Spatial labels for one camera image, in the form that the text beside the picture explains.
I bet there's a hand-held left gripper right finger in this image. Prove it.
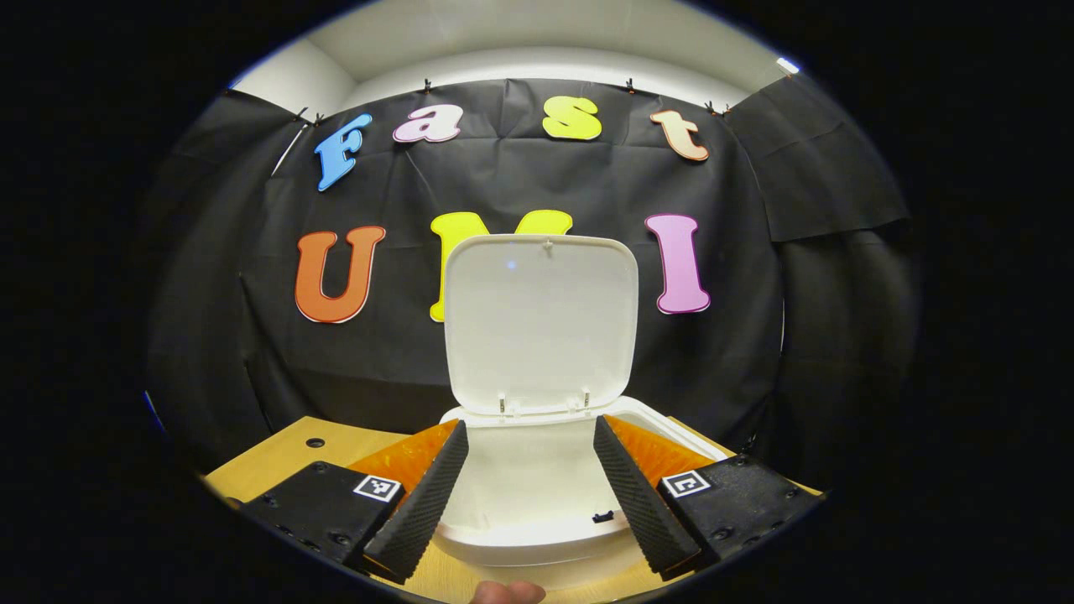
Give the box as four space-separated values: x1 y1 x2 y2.
592 414 823 582

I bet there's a wooden desktop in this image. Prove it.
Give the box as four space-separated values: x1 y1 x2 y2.
204 415 827 604

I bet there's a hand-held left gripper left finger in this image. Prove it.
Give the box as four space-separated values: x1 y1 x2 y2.
241 419 470 586

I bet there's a white desktop garbage bin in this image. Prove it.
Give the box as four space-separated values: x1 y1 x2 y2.
432 234 729 567

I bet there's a black backdrop cloth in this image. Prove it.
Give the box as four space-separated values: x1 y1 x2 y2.
143 75 920 479

